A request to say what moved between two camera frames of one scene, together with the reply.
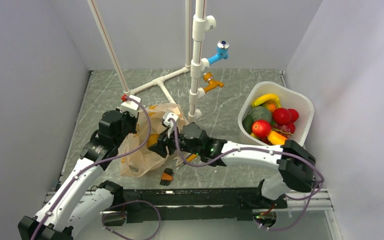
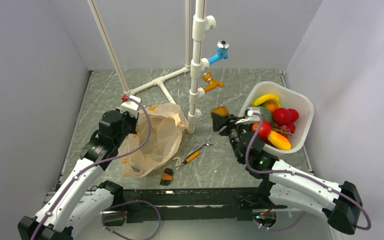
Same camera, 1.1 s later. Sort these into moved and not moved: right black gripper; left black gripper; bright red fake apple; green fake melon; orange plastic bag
Moved: right black gripper
Not moved: left black gripper; green fake melon; orange plastic bag; bright red fake apple
